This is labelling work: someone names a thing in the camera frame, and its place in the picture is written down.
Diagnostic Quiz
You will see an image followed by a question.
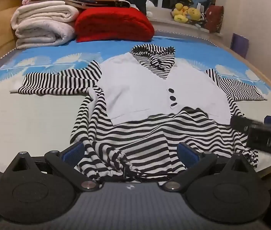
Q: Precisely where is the yellow plush toy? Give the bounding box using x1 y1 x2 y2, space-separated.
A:
172 2 189 24
187 7 202 21

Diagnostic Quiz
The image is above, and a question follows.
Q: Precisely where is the dark red bag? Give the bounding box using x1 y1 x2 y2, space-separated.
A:
205 4 224 34

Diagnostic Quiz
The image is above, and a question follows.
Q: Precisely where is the striped hooded top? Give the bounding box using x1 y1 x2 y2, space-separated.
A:
9 44 271 182

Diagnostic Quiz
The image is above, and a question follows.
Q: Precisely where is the cream folded blanket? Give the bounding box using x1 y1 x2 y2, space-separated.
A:
10 1 80 50

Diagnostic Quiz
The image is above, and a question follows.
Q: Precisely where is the blue and white bed sheet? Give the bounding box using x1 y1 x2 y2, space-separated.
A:
0 30 271 173

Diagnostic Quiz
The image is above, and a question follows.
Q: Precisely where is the red cushion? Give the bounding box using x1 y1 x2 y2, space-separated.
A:
74 7 155 44

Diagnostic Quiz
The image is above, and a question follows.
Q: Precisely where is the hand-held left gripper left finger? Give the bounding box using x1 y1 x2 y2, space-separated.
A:
5 141 100 192

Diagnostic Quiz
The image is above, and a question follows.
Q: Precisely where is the dark patterned folded cloth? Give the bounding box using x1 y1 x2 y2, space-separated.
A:
31 0 139 10

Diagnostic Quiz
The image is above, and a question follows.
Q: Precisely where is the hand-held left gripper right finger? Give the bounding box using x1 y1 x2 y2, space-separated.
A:
162 142 256 192

